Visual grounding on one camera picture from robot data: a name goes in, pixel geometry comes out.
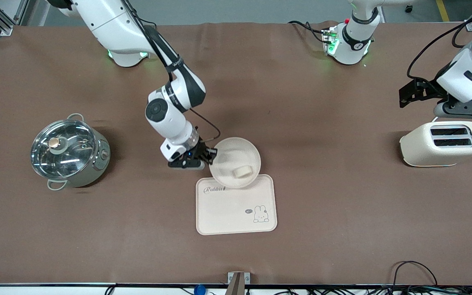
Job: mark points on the cream rabbit print tray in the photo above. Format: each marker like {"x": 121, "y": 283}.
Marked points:
{"x": 228, "y": 213}

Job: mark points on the cream two-slot toaster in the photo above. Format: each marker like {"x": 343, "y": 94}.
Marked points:
{"x": 428, "y": 151}

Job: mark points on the white steamed bun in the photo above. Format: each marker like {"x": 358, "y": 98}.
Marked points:
{"x": 243, "y": 171}

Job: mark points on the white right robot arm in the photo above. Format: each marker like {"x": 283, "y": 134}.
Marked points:
{"x": 109, "y": 24}

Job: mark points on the brown table cover mat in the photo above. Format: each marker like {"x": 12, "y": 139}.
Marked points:
{"x": 301, "y": 123}

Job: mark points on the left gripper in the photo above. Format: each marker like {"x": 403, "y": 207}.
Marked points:
{"x": 427, "y": 89}

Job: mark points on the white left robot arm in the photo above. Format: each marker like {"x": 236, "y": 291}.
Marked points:
{"x": 355, "y": 41}

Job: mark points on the round cream plate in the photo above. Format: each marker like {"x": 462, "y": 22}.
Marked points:
{"x": 232, "y": 153}

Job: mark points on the small blue round object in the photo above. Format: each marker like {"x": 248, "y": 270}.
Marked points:
{"x": 199, "y": 290}

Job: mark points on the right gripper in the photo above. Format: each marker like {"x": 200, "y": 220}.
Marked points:
{"x": 200, "y": 150}

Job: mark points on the pale green electric cooking pot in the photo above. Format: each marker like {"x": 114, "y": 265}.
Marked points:
{"x": 96, "y": 166}

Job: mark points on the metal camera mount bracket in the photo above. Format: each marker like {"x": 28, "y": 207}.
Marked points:
{"x": 238, "y": 282}

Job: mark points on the glass pot lid with knob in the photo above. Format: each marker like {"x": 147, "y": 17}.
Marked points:
{"x": 62, "y": 149}

